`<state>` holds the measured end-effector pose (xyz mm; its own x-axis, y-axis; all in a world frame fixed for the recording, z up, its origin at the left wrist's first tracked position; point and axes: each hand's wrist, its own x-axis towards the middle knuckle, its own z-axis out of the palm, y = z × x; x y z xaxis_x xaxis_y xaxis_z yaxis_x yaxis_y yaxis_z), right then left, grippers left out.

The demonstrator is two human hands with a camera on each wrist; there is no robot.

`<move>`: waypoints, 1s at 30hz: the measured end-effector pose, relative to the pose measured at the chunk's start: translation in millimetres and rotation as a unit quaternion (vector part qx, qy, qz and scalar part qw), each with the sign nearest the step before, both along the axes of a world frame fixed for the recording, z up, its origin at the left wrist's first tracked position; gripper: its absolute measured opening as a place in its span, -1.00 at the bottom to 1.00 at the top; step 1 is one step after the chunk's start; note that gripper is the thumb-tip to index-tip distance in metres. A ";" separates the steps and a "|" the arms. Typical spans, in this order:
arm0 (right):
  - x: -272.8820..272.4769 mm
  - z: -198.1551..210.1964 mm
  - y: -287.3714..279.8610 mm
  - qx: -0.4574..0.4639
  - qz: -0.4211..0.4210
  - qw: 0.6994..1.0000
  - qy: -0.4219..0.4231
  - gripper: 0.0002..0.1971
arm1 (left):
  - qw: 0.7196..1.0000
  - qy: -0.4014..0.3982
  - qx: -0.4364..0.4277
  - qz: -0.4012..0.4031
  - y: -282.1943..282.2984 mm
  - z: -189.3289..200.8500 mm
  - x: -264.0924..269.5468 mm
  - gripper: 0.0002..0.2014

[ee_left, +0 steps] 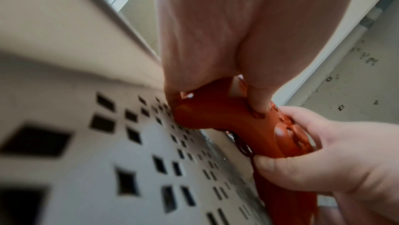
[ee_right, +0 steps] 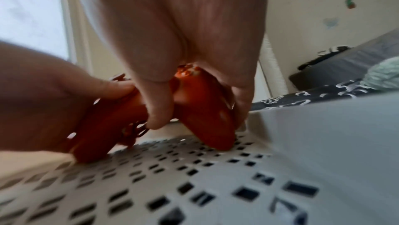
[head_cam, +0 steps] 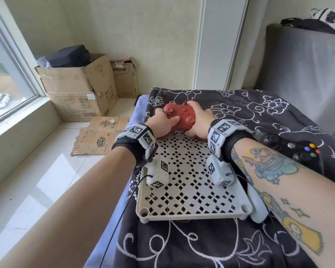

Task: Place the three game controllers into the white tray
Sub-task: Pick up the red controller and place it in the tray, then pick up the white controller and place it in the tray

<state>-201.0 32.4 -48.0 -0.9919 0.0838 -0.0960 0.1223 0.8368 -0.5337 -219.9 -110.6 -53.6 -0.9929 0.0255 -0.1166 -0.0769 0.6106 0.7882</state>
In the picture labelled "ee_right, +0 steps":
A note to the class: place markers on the white framed window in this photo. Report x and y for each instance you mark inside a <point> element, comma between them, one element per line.
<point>28,9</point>

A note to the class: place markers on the white perforated plastic basket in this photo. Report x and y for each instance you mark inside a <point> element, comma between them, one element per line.
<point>311,140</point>

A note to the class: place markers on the person's right hand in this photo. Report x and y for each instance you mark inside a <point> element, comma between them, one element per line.
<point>174,21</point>

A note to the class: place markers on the gray mattress pad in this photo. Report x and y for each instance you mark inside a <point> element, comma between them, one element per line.
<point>349,66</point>

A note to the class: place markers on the black patterned bedsheet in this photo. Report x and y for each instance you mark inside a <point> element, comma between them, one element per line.
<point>314,94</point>

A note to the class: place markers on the light green knitted cloth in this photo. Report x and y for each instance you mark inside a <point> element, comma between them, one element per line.
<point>385,72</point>

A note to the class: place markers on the white mesh bed rail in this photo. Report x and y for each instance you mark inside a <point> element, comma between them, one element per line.
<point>271,71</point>

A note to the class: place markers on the person's left hand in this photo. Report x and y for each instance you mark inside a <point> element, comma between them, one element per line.
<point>40,100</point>

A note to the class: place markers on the green wall sticker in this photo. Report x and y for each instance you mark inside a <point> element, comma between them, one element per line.
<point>351,2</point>

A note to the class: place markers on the red game controller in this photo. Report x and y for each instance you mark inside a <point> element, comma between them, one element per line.
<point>199,95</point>

